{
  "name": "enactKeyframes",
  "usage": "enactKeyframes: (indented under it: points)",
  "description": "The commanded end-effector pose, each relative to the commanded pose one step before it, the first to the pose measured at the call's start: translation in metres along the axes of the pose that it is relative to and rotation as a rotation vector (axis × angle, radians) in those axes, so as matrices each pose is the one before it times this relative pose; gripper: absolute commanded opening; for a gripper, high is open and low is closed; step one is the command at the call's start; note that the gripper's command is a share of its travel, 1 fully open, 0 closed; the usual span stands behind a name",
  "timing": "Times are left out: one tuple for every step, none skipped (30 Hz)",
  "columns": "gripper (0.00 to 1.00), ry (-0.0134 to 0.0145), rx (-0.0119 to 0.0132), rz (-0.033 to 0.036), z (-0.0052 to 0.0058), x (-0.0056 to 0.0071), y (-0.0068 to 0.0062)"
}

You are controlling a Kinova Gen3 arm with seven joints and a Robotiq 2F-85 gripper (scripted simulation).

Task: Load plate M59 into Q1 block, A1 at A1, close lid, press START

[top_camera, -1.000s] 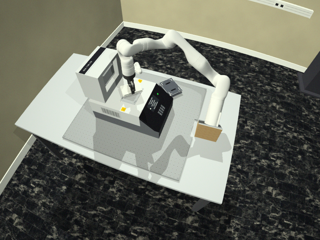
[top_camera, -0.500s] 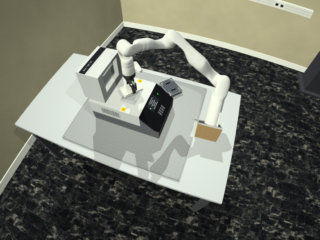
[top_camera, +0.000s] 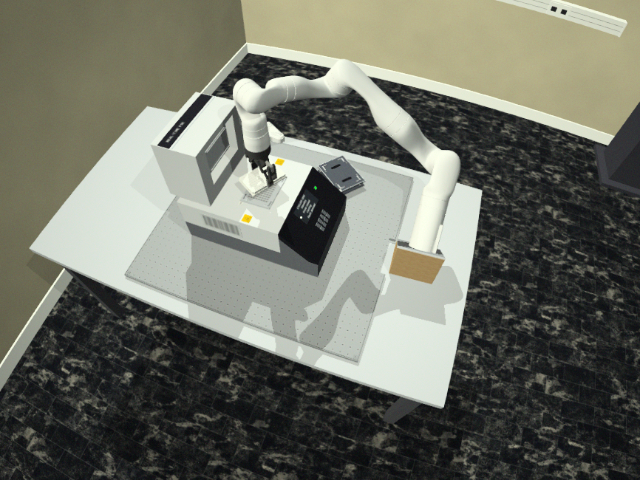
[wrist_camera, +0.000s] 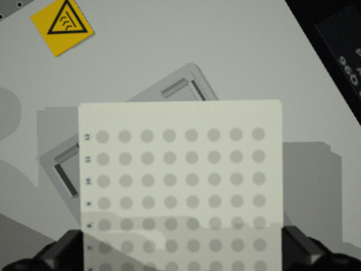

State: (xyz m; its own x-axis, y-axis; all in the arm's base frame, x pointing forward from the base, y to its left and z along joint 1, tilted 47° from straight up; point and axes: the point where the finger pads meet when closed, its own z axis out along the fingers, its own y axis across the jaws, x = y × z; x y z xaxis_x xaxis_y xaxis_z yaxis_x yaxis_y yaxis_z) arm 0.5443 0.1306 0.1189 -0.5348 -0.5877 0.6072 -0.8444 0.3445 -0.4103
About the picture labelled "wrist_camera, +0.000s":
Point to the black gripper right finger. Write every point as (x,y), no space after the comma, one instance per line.
(297,247)

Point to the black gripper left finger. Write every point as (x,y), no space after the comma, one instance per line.
(67,251)

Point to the white multi-well plate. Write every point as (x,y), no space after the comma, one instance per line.
(181,185)

